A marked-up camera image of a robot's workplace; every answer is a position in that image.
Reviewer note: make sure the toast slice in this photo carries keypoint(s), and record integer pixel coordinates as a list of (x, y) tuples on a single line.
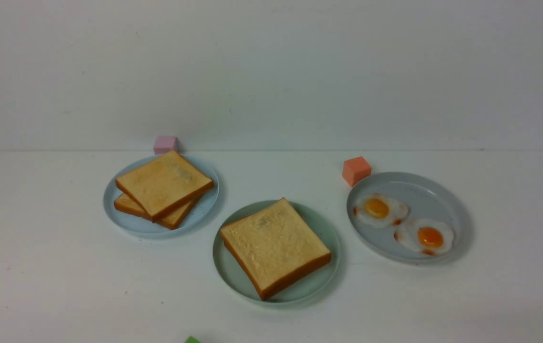
[(164, 184), (125, 204), (273, 245)]

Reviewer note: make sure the light blue bread plate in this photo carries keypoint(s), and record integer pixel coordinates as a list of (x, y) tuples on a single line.
[(145, 229)]

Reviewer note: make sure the orange cube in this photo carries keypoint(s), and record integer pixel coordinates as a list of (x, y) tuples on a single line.
[(355, 169)]

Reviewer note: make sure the left fried egg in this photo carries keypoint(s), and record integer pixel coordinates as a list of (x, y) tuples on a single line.
[(379, 211)]

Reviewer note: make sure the fried egg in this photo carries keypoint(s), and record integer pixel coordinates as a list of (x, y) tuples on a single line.
[(426, 236), (379, 211)]

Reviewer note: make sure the mint green centre plate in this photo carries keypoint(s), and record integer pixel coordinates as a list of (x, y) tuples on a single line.
[(233, 276)]

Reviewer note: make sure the pink cube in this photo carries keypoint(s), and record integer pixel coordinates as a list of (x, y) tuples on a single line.
[(164, 144)]

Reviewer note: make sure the grey egg plate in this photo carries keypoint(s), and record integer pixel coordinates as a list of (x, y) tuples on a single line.
[(425, 199)]

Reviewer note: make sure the right fried egg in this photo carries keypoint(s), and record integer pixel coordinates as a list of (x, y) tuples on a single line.
[(426, 236)]

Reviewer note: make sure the green cube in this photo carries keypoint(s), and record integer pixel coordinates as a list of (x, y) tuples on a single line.
[(192, 339)]

